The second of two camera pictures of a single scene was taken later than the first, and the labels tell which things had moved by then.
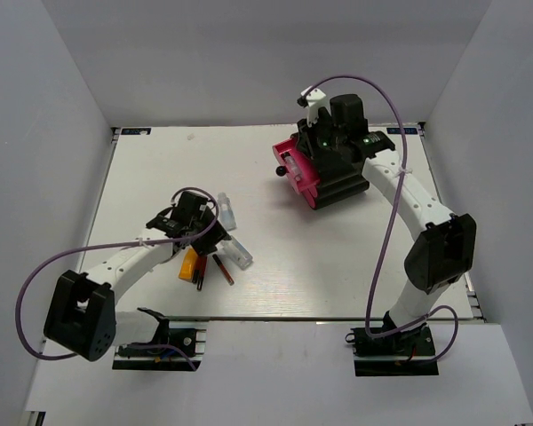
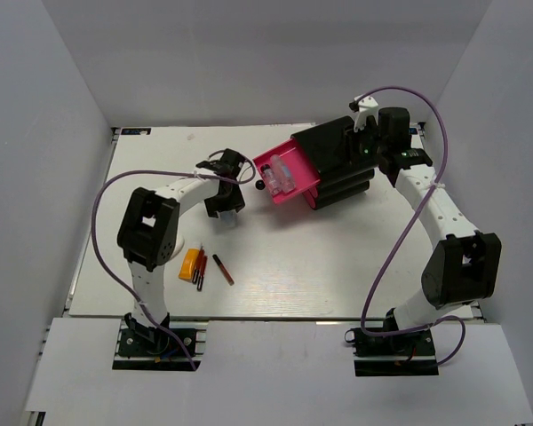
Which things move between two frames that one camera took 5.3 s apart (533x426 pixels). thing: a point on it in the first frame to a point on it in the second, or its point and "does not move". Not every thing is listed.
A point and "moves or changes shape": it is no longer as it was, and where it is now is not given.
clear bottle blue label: x=227 y=214 does not move
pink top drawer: x=297 y=169 moves or changes shape
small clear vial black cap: x=290 y=163 to x=269 y=177
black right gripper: x=303 y=127 to x=370 y=127
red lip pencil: x=202 y=262 does not move
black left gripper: x=216 y=233 to x=235 y=201
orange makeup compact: x=188 y=265 does not move
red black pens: x=223 y=271 does not move
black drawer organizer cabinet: x=339 y=177 does not move
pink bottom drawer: x=311 y=193 does not move
